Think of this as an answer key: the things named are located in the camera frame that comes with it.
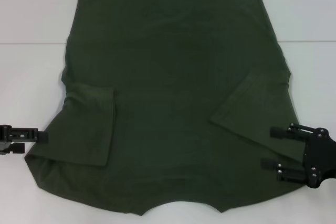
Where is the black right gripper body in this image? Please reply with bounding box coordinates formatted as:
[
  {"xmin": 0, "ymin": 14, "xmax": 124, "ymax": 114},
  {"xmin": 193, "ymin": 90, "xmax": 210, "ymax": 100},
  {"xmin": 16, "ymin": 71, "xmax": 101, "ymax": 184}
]
[{"xmin": 302, "ymin": 127, "xmax": 336, "ymax": 190}]

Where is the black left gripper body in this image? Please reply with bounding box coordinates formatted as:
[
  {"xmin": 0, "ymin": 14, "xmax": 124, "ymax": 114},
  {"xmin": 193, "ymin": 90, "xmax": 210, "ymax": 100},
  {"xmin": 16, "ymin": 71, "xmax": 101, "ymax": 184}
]
[{"xmin": 0, "ymin": 123, "xmax": 39, "ymax": 156}]

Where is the dark green shirt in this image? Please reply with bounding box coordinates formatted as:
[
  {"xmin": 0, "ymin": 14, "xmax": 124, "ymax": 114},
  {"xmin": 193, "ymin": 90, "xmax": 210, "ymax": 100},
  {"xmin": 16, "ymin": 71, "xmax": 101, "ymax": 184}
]
[{"xmin": 24, "ymin": 0, "xmax": 312, "ymax": 216}]

